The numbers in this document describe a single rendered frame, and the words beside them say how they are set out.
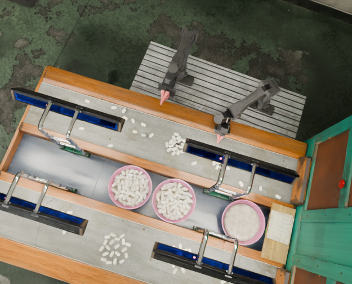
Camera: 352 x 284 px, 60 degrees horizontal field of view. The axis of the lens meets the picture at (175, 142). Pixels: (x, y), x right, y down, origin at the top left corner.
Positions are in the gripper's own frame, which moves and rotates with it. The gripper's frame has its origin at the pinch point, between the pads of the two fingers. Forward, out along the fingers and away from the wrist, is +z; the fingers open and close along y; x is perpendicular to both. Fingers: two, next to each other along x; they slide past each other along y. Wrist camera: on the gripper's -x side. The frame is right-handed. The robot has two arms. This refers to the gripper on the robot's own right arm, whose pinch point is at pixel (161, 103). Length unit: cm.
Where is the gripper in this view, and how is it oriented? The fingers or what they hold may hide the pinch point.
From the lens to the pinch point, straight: 169.2
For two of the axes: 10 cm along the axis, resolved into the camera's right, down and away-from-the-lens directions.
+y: 9.4, 3.5, -0.4
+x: -0.5, 2.4, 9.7
